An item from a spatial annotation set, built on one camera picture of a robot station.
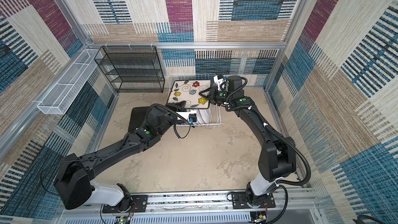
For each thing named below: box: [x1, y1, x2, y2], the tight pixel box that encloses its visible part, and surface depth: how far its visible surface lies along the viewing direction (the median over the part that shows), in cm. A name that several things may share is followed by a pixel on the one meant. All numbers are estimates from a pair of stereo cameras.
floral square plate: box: [167, 79, 211, 109], surface depth 82 cm
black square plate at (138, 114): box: [128, 106, 150, 133], surface depth 108 cm
